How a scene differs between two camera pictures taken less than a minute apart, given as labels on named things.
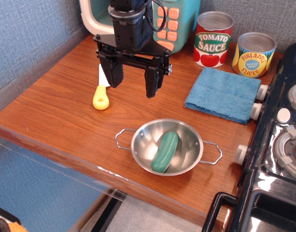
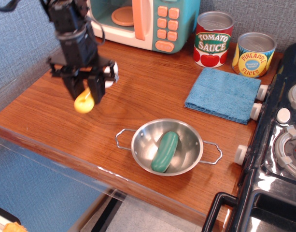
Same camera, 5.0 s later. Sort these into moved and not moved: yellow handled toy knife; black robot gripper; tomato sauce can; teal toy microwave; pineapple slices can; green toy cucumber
Moved: yellow handled toy knife; black robot gripper
Not moved: green toy cucumber; tomato sauce can; teal toy microwave; pineapple slices can
